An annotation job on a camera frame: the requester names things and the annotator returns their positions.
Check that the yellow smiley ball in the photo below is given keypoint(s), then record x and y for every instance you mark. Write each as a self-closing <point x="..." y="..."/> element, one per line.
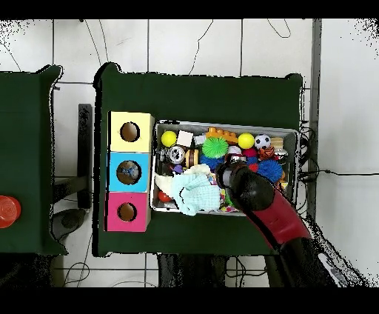
<point x="169" y="138"/>

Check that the plain yellow ball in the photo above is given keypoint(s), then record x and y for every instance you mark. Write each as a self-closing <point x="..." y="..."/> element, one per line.
<point x="246" y="140"/>

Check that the blue spiky rubber ball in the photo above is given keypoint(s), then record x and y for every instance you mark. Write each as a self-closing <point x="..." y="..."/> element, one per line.
<point x="271" y="170"/>

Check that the orange plastic toy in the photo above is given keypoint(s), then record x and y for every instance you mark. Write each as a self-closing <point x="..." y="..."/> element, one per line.
<point x="222" y="135"/>

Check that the green cloth side table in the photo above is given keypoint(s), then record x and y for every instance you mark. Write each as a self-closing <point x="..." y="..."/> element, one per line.
<point x="29" y="130"/>

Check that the black and white soccer ball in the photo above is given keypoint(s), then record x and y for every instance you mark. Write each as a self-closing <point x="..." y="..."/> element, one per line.
<point x="262" y="141"/>

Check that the clear mesh bin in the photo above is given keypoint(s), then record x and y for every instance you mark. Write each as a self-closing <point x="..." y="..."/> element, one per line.
<point x="291" y="137"/>

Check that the red plastic cup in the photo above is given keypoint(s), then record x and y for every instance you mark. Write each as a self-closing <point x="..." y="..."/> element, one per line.
<point x="8" y="211"/>

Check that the pale yellow muslin cloth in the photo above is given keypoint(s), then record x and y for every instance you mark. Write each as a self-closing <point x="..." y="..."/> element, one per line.
<point x="200" y="169"/>

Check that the white baseball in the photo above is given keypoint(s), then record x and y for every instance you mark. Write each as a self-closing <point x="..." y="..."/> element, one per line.
<point x="235" y="151"/>

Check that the green spiky rubber ball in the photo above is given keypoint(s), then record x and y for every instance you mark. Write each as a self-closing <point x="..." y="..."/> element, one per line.
<point x="214" y="147"/>

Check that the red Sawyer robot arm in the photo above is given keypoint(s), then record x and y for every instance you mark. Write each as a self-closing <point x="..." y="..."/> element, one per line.
<point x="266" y="204"/>

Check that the mint green muslin cloth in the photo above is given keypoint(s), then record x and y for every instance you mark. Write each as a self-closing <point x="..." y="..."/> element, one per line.
<point x="195" y="192"/>

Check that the black chair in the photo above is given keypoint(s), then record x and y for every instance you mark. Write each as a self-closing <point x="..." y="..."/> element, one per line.
<point x="85" y="154"/>

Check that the wooden box with three holes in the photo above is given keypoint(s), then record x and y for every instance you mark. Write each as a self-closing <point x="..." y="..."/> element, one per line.
<point x="142" y="148"/>

